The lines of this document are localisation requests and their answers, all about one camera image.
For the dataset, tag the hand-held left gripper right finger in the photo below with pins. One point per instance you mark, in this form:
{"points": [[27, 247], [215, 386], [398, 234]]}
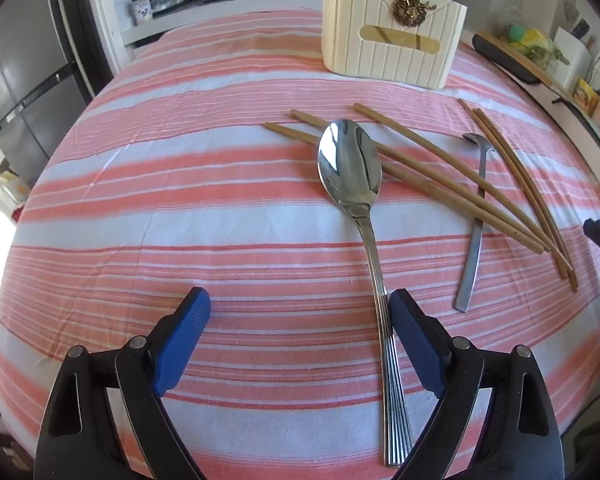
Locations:
{"points": [[417, 345]]}

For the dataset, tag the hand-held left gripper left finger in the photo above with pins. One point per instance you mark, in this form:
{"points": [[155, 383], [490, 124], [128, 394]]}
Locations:
{"points": [[182, 345]]}

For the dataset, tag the wooden chopstick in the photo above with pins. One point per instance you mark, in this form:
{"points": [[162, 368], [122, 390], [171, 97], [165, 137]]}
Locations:
{"points": [[305, 118], [375, 117], [482, 119], [290, 133], [467, 110]]}

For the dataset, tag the cream ribbed utensil holder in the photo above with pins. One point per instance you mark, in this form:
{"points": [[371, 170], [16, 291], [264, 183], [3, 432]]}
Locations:
{"points": [[360, 60]]}

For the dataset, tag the pink striped tablecloth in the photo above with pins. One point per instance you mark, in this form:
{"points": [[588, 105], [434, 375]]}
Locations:
{"points": [[180, 210]]}

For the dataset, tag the yellow snack packet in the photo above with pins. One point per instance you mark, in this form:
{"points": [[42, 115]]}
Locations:
{"points": [[586, 95]]}

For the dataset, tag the wooden cutting board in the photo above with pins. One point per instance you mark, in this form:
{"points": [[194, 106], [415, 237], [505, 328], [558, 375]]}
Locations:
{"points": [[545, 77]]}

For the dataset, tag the white knife block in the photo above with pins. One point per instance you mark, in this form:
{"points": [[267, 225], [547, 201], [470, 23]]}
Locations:
{"points": [[570, 62]]}

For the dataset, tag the black oblong tray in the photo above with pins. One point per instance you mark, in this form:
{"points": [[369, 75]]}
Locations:
{"points": [[505, 62]]}

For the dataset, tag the yellow green plastic bag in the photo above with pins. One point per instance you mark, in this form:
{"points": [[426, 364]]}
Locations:
{"points": [[532, 40]]}

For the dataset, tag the grey refrigerator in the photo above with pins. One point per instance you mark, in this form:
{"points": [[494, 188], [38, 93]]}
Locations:
{"points": [[25, 85]]}

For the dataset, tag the labelled glass jar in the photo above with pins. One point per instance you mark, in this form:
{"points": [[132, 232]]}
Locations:
{"points": [[141, 10]]}

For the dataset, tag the black storage container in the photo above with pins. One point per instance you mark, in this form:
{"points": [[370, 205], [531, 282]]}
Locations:
{"points": [[164, 2]]}

